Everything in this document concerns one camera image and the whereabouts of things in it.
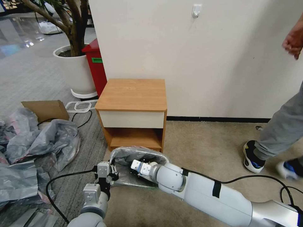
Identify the black baseboard strip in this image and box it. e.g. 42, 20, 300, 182
166, 116, 272, 123

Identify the crumpled grey plastic bag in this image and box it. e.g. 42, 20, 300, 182
0, 107, 41, 164
28, 119, 81, 172
0, 160, 57, 209
13, 207, 69, 227

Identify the brown cardboard box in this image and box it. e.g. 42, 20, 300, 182
21, 100, 70, 124

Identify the white round plant pot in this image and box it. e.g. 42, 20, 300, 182
52, 44, 98, 99

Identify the white device on floor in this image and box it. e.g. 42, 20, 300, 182
37, 20, 63, 35

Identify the wooden nightstand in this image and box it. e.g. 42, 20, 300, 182
95, 79, 168, 153

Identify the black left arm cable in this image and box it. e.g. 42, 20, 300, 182
45, 169, 98, 225

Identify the white wall hook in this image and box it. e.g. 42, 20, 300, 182
192, 4, 202, 18

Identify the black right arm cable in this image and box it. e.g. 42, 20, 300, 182
181, 167, 303, 213

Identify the grey garbage bag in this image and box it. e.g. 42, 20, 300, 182
109, 146, 170, 189

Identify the brown tree trunk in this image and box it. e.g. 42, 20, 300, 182
21, 0, 90, 57

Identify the person's shoe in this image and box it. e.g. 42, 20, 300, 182
275, 158, 303, 181
242, 140, 267, 174

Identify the red bin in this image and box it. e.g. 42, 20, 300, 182
81, 38, 108, 96

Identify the person's leg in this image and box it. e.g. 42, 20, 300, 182
254, 80, 303, 162

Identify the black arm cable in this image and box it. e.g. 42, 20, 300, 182
45, 169, 98, 225
181, 167, 303, 213

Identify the black floor cable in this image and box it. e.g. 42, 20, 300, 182
37, 109, 93, 129

